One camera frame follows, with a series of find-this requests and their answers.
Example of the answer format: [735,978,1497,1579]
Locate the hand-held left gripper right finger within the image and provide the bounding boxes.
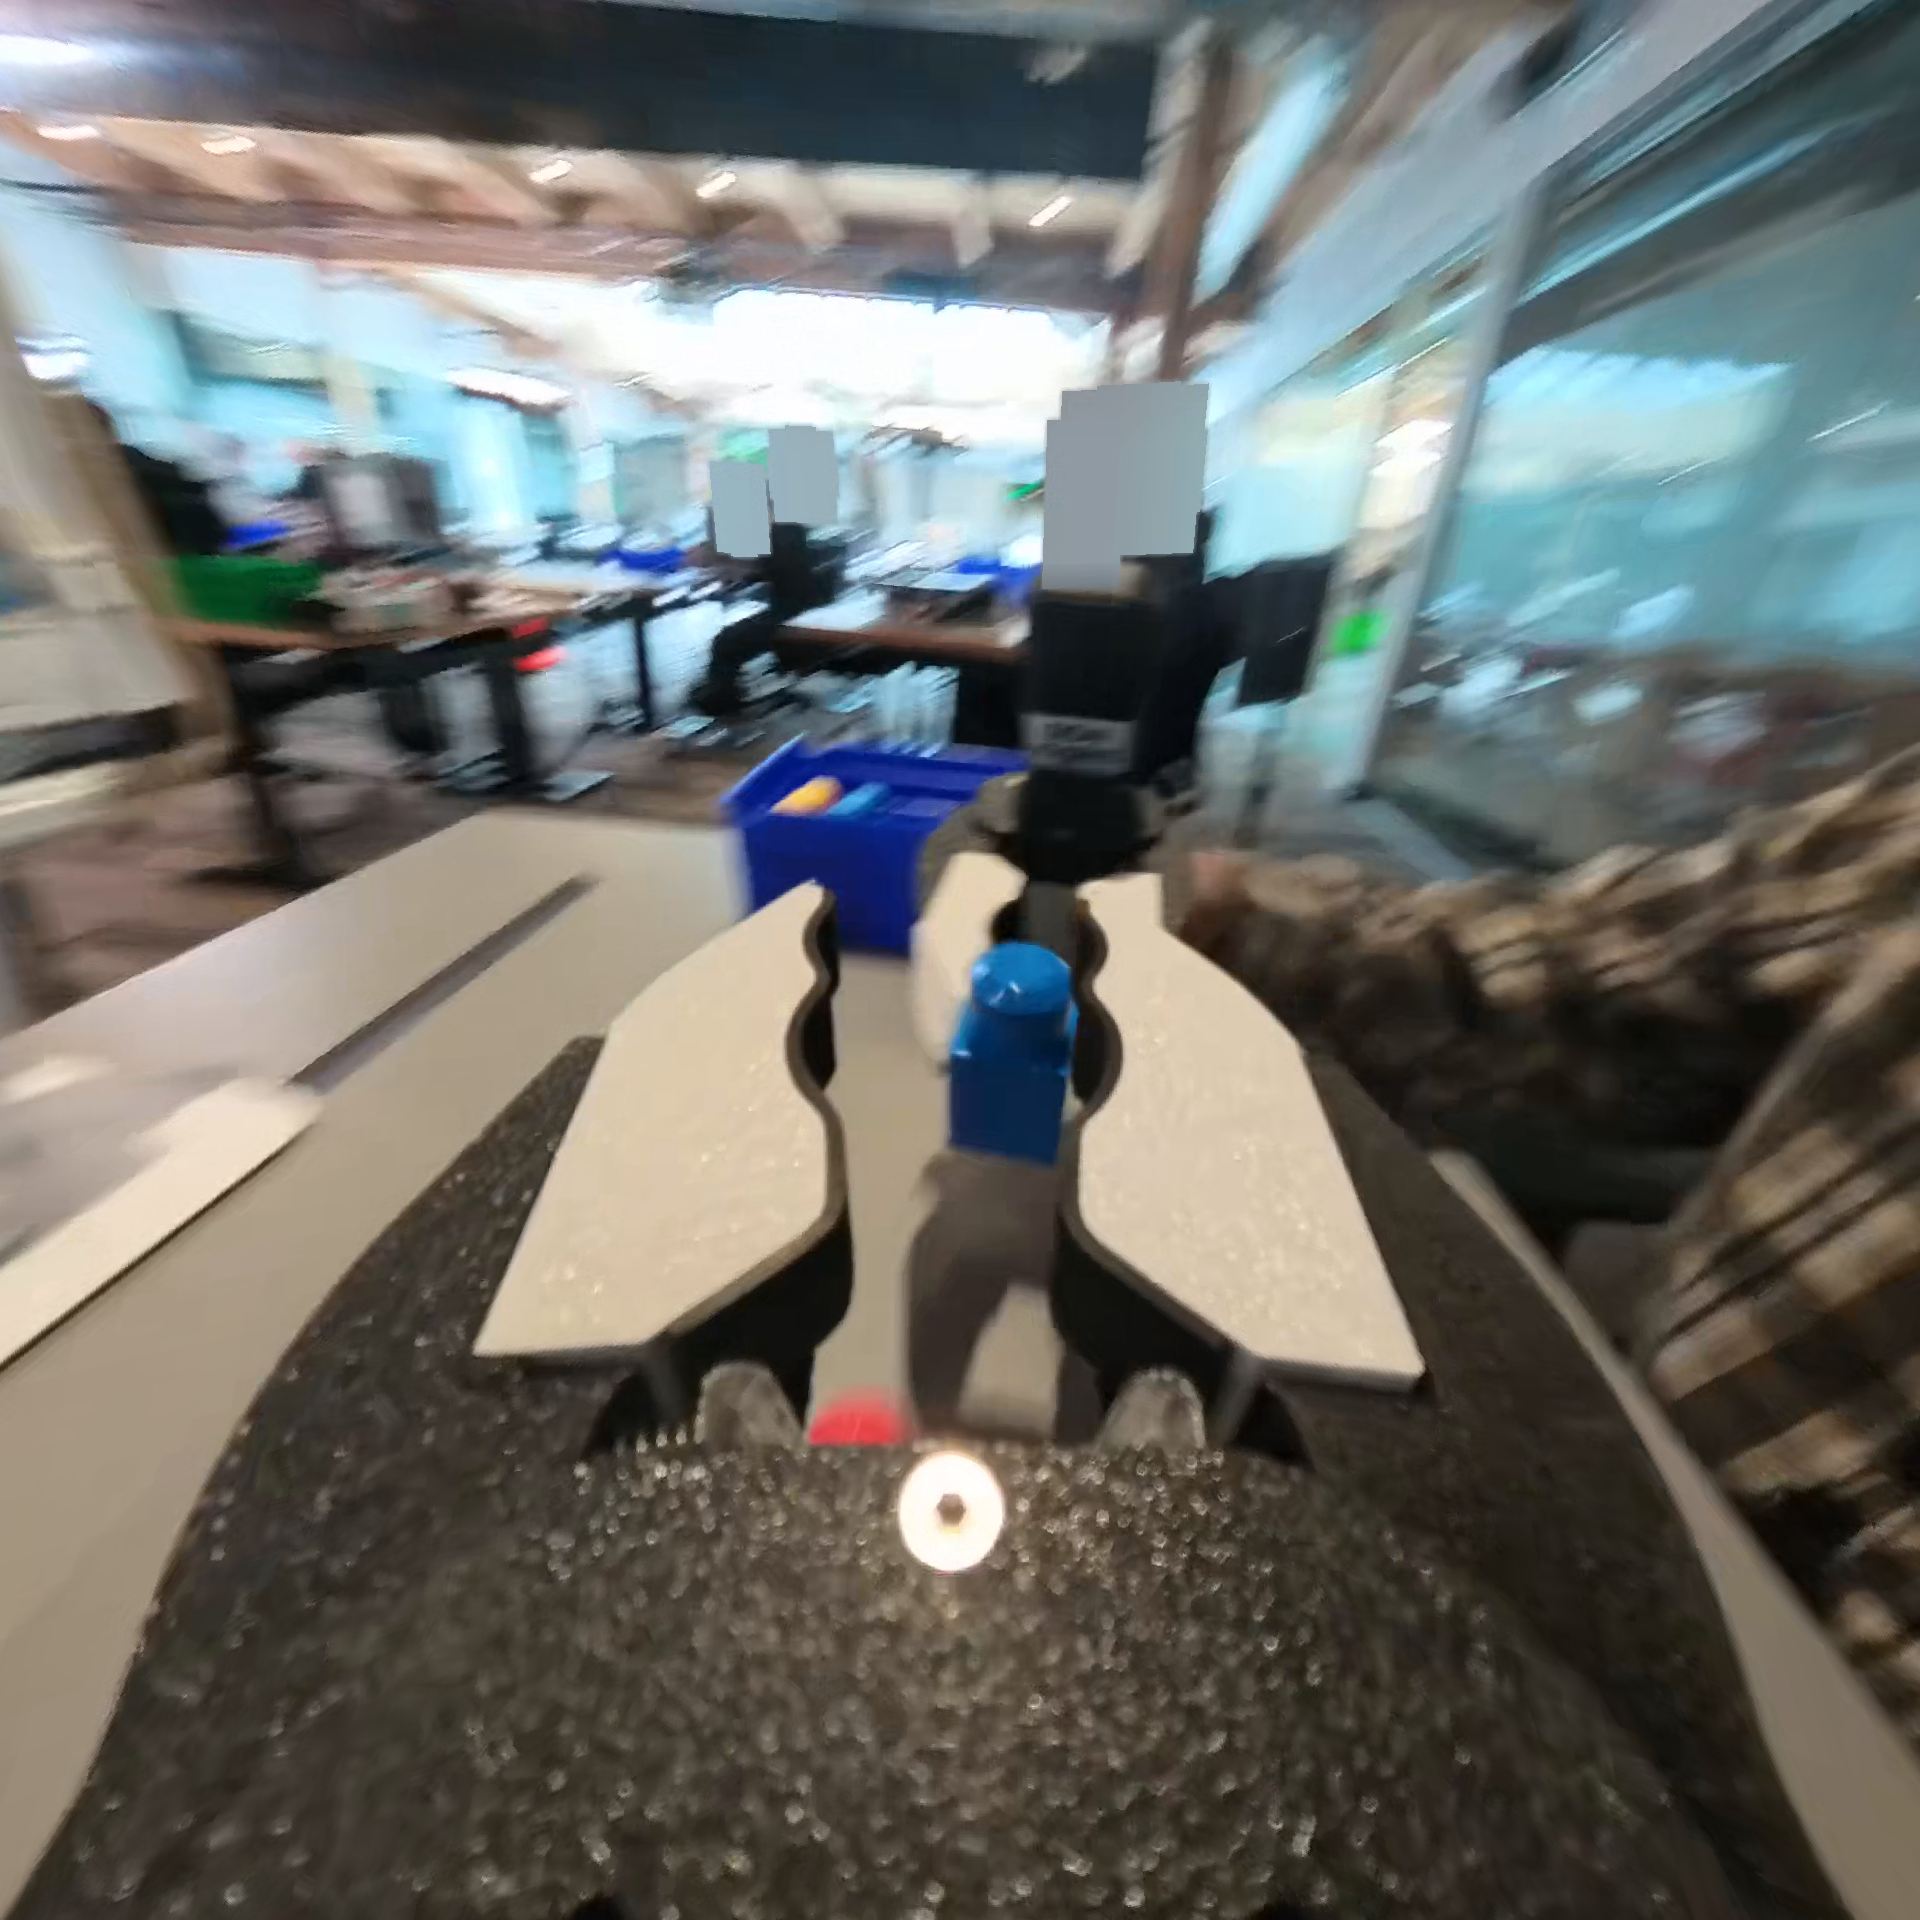
[1052,895,1430,1441]

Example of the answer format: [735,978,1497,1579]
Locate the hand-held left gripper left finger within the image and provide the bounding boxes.
[474,883,858,1434]

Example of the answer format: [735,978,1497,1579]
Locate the blue one-stud block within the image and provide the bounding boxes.
[946,943,1079,1172]

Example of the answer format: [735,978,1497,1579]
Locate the blue plastic bin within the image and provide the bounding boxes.
[721,735,1035,961]

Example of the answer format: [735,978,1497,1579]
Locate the black monitor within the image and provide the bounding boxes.
[1237,552,1341,706]

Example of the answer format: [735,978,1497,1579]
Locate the wooden table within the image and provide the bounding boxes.
[776,591,1039,752]

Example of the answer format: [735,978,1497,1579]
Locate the wooden office desk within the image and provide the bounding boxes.
[166,577,683,799]

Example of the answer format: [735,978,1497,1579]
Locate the green storage bins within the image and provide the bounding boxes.
[164,552,325,627]

